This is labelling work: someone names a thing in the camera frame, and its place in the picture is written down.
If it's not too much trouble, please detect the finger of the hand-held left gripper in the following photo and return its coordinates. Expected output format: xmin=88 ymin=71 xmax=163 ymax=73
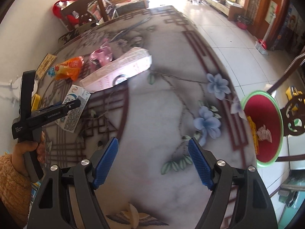
xmin=32 ymin=102 xmax=64 ymax=114
xmin=59 ymin=99 xmax=82 ymax=114

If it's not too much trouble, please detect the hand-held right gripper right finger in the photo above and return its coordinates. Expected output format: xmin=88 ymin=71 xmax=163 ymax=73
xmin=188 ymin=137 xmax=279 ymax=229

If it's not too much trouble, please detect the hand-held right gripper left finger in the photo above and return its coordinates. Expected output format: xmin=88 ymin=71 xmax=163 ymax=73
xmin=26 ymin=137 xmax=119 ymax=229

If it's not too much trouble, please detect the white green milk carton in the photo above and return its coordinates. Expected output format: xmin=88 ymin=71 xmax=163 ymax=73
xmin=55 ymin=85 xmax=92 ymax=133

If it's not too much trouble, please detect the yellow drink carton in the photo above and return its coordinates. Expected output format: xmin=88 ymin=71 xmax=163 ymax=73
xmin=246 ymin=116 xmax=260 ymax=154

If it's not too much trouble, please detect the paper wrapper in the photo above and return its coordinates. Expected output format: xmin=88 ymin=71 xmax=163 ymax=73
xmin=257 ymin=125 xmax=272 ymax=144

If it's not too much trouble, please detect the red basin with green rim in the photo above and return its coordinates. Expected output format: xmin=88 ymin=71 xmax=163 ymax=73
xmin=240 ymin=90 xmax=284 ymax=169

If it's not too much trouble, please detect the red trash bin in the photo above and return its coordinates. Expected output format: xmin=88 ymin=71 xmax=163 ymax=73
xmin=236 ymin=14 xmax=252 ymax=30

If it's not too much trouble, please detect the person's left hand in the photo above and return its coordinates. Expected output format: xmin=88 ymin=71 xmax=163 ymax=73
xmin=12 ymin=132 xmax=47 ymax=176

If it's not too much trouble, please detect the yellow plastic holder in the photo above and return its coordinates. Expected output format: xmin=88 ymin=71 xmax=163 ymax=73
xmin=31 ymin=94 xmax=41 ymax=112

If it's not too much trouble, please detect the orange snack bag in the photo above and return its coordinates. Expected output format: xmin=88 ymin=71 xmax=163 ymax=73
xmin=48 ymin=56 xmax=84 ymax=81

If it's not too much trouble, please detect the pink plastic wrapper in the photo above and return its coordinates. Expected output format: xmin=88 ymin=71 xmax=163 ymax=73
xmin=89 ymin=42 xmax=113 ymax=68

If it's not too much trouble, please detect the long pink white box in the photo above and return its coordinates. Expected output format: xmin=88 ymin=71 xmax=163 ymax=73
xmin=79 ymin=48 xmax=152 ymax=93

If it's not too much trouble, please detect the red plastic bag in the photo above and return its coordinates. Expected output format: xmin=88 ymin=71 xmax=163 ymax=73
xmin=53 ymin=0 xmax=81 ymax=25

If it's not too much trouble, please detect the wooden chair with plain back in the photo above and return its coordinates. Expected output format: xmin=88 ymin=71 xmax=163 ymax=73
xmin=59 ymin=0 xmax=120 ymax=32

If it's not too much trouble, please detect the yellow toy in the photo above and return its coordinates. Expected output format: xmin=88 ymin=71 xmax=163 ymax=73
xmin=286 ymin=86 xmax=301 ymax=101

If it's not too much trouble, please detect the white dustpan with broom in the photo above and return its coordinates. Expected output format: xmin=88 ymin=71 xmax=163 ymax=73
xmin=254 ymin=14 xmax=277 ymax=55

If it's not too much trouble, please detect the blue printed folding screen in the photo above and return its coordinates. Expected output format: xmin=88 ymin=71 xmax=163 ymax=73
xmin=272 ymin=2 xmax=305 ymax=53

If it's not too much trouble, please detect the white wall hook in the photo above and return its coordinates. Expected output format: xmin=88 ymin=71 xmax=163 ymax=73
xmin=0 ymin=75 xmax=23 ymax=101

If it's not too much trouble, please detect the white beaded cord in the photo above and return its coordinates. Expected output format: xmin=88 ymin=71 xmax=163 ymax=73
xmin=285 ymin=52 xmax=305 ymax=73

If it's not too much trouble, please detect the bamboo wall painting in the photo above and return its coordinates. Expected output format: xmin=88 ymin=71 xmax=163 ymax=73
xmin=266 ymin=1 xmax=278 ymax=23

